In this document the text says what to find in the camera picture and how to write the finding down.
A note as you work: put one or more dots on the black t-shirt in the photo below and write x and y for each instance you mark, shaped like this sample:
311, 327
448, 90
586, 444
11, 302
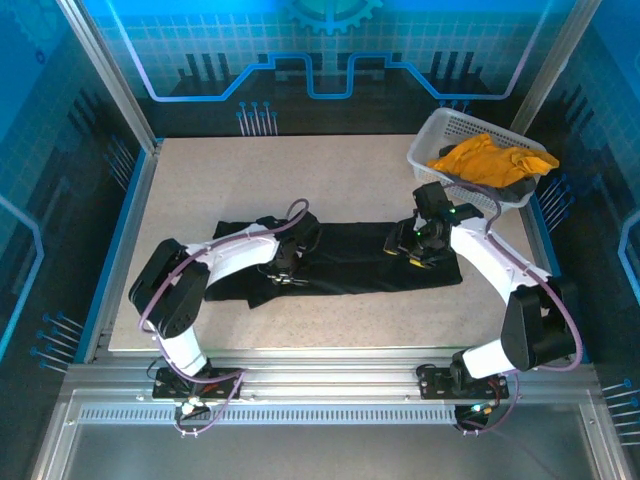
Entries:
350, 260

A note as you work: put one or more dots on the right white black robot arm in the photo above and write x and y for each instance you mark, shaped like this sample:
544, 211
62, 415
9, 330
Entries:
490, 255

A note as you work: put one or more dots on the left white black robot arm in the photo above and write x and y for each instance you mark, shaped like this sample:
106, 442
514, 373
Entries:
235, 255

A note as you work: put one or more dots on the orange t-shirt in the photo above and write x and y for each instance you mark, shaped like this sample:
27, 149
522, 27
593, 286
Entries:
480, 160

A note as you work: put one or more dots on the white plastic basket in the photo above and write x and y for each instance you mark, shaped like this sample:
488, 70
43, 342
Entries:
435, 130

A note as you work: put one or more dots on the grey metal tray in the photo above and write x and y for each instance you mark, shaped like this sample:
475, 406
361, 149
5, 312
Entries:
325, 450

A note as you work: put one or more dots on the aluminium mounting rail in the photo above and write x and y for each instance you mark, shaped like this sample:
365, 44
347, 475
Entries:
325, 375

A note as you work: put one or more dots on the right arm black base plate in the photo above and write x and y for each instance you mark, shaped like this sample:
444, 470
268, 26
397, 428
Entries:
432, 382

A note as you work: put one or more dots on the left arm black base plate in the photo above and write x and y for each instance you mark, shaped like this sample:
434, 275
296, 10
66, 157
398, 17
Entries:
162, 390

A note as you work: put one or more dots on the aluminium frame post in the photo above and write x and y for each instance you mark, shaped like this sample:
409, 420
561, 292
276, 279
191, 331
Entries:
550, 70
115, 85

